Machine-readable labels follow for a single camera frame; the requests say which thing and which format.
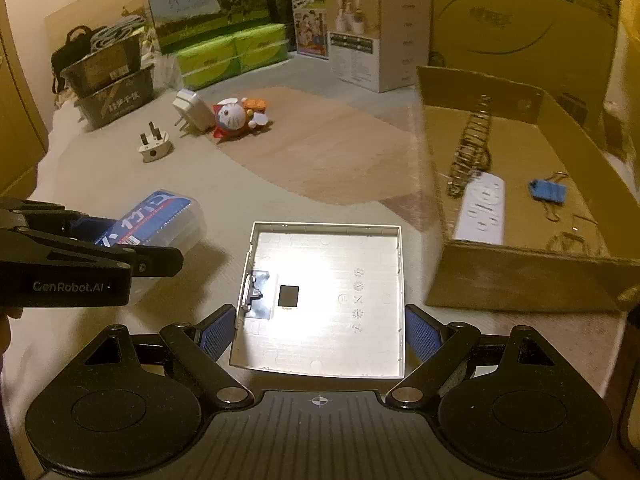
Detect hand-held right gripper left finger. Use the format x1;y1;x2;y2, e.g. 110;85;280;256
82;304;253;411

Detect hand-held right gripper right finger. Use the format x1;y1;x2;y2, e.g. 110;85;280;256
385;305;556;410

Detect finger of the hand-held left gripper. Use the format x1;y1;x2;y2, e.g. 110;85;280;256
0;198;117;242
0;225;184;277

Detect clear plastic box blue label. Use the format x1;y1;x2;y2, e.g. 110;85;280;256
95;189;207;256

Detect white three-pin plug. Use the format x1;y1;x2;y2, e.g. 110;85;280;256
137;120;174;163

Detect shallow cardboard box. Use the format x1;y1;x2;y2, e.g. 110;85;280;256
415;65;640;313

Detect white square plastic tray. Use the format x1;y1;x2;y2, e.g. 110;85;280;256
229;221;405;378

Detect white remote control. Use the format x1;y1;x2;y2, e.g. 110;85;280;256
452;172;506;243

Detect white charger adapter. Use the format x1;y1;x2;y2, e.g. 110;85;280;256
172;88;213;137

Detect metal wire stand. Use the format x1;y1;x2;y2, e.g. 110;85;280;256
545;215;601;253

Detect blue cat robot toy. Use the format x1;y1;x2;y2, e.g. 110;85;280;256
210;96;273;143

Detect blue binder clip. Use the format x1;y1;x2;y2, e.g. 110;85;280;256
529;172;568;221

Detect brown coil spring stand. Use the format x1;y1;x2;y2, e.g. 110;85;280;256
446;95;493;196

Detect wooden cabinet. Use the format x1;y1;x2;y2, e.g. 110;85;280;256
0;5;51;196

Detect black bag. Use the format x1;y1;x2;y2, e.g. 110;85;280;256
50;25;96;96

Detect stack of folded towels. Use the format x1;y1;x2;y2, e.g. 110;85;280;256
90;15;148;48

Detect green tissue pack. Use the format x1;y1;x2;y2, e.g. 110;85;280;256
232;24;291;73
177;39;236;92

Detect tan board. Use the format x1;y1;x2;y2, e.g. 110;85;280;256
45;0;151;53

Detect green milk carton box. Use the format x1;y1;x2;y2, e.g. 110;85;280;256
140;0;266;56

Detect white product box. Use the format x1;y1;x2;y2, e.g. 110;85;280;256
326;0;433;93

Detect dark green box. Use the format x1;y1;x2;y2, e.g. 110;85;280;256
265;0;296;26

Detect blue milk carton box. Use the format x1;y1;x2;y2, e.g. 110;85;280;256
287;0;386;61

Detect large brown cardboard box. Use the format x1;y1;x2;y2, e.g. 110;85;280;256
395;0;631;136

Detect yellow plastic bag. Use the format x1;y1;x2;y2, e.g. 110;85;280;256
612;0;640;171

